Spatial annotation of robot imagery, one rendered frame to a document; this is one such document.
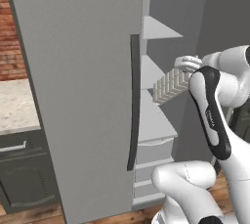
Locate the grey freezer door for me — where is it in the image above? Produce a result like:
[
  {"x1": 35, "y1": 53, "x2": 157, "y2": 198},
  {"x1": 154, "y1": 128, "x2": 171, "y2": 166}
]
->
[{"x1": 3, "y1": 0, "x2": 145, "y2": 224}]

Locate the dark freezer door handle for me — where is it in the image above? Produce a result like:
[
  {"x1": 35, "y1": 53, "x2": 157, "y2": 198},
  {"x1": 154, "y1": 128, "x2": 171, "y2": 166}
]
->
[{"x1": 126, "y1": 33, "x2": 142, "y2": 172}]

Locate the grey freezer interior with shelves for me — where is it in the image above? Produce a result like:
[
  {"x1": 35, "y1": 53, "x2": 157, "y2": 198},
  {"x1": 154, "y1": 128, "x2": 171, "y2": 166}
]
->
[{"x1": 131, "y1": 0, "x2": 213, "y2": 211}]

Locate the dark green cabinet drawer front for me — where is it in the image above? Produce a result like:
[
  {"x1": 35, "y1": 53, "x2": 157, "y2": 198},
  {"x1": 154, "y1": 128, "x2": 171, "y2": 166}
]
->
[{"x1": 0, "y1": 129, "x2": 46, "y2": 161}]

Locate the silver drawer handle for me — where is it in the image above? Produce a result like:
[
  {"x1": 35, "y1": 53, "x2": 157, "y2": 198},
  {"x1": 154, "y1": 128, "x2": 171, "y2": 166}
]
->
[{"x1": 0, "y1": 140, "x2": 27, "y2": 154}]

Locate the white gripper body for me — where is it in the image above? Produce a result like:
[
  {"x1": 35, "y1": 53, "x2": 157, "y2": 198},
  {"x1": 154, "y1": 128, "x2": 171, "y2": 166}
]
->
[{"x1": 173, "y1": 55, "x2": 203, "y2": 73}]

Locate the dark green cabinet door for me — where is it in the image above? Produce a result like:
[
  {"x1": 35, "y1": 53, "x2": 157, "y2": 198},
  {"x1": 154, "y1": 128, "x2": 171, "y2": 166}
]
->
[{"x1": 0, "y1": 153, "x2": 62, "y2": 215}]

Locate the silver curved cabinet door handle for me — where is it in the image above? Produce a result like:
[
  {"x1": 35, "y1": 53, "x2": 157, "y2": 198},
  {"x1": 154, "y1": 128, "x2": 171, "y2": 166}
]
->
[{"x1": 9, "y1": 194, "x2": 57, "y2": 208}]

